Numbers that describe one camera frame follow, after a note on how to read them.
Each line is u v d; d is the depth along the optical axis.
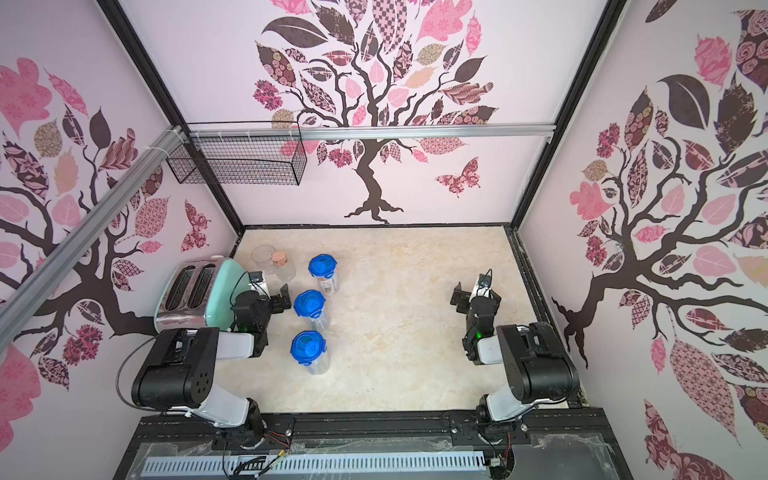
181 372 0.46
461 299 0.83
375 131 0.95
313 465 0.70
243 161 1.22
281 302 0.86
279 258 0.98
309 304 0.83
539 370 0.45
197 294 0.81
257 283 0.79
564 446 0.72
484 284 0.78
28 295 0.51
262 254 1.03
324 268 0.90
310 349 0.74
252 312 0.71
